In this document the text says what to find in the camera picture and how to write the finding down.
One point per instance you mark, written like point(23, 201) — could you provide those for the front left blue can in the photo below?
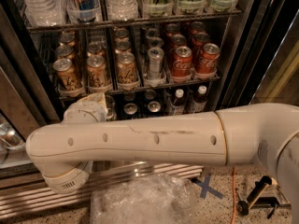
point(130, 111)

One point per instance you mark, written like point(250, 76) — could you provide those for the silver slim can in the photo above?
point(156, 58)

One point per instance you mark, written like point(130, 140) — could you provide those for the clear bubble wrap bundle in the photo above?
point(154, 199)

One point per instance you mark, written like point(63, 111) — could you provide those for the front right blue can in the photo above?
point(154, 109)

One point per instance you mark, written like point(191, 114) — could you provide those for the front right red cola can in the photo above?
point(207, 59)

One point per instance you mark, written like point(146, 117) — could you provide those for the red cola can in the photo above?
point(207, 59)
point(181, 62)

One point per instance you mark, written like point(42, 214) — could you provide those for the blue energy drink can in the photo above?
point(85, 9)

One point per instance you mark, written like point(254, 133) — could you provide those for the second row left orange can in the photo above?
point(65, 51)

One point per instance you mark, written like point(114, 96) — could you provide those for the right dark juice bottle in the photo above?
point(198, 100)

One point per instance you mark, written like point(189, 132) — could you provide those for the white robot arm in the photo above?
point(265, 133)

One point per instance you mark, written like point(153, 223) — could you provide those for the yellow black cart frame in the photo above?
point(256, 200)

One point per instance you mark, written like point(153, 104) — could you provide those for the second row cola can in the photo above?
point(199, 40)
point(177, 41)

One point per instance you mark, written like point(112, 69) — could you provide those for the second row right cola can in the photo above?
point(199, 40)

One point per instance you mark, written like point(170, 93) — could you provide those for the closed glass fridge door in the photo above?
point(16, 123)

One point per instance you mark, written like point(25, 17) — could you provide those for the left dark juice bottle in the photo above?
point(177, 103)

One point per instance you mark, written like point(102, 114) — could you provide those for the dark juice bottle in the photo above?
point(177, 103)
point(198, 100)

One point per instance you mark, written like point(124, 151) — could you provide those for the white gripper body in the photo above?
point(81, 112)

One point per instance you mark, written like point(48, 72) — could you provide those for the open glass fridge door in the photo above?
point(266, 28)

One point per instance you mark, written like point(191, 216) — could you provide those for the second row left cola can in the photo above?
point(177, 41)

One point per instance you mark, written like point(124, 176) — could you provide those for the front left red cola can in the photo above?
point(181, 62)

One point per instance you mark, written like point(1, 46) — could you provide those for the blue tape cross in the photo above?
point(206, 188)

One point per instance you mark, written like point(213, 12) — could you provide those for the stainless steel fridge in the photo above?
point(53, 54)

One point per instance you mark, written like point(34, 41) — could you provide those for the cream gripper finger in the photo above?
point(97, 97)

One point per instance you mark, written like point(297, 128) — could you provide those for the second row right orange can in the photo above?
point(123, 46)

